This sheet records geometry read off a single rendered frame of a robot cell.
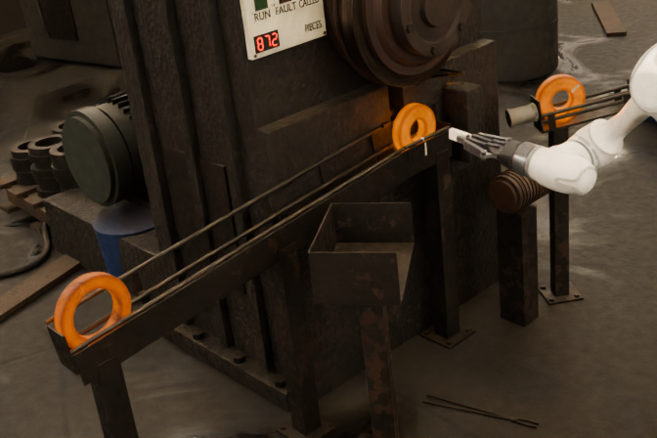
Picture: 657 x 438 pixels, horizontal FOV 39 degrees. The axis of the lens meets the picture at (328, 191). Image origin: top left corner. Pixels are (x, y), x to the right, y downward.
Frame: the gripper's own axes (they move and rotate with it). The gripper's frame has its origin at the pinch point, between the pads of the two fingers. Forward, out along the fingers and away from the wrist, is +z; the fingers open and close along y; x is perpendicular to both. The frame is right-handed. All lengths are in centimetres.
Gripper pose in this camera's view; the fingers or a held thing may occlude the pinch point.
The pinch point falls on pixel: (459, 136)
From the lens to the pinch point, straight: 261.7
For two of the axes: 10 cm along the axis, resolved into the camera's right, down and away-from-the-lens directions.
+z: -6.9, -3.1, 6.6
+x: -0.5, -8.8, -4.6
